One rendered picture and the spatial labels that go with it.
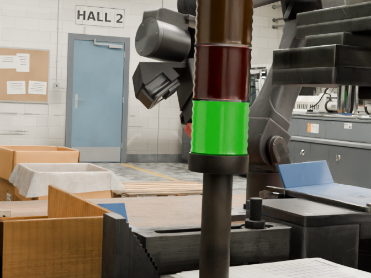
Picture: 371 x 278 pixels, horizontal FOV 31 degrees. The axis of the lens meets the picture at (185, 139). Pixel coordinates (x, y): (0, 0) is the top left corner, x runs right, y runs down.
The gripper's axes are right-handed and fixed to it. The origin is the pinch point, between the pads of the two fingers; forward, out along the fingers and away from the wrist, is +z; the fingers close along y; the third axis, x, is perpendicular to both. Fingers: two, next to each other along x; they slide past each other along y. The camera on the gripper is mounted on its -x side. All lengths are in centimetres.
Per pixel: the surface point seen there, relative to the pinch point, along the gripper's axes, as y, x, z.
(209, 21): 47, -22, 11
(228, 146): 44, -21, 18
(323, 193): 19.2, 1.5, 13.1
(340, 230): 27.0, -2.9, 19.7
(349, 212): 27.1, -1.5, 18.0
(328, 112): -576, 442, -309
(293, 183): 14.8, 0.9, 10.1
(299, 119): -605, 416, -313
